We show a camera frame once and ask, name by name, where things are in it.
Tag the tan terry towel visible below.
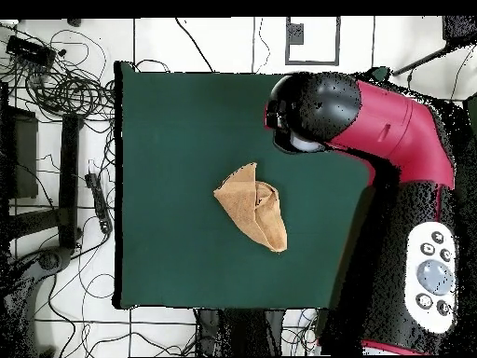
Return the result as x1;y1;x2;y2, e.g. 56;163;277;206
212;161;289;254

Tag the dark flat box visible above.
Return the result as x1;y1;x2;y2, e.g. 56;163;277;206
0;105;39;200

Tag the dark green table cloth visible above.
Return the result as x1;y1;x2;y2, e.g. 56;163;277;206
113;61;390;311

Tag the dark tripod rod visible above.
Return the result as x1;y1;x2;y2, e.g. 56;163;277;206
390;15;477;77

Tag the black power strip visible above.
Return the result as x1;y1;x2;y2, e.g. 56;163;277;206
84;172;114;235

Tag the black upright bar stand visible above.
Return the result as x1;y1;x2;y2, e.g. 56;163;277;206
57;113;85;251

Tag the black electronics box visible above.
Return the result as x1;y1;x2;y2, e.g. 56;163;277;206
5;34;57;68

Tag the grey curved base foot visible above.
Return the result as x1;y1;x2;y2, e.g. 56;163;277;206
0;245;74;357

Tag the tangle of black cables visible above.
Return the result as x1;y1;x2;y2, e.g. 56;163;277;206
0;21;116;124

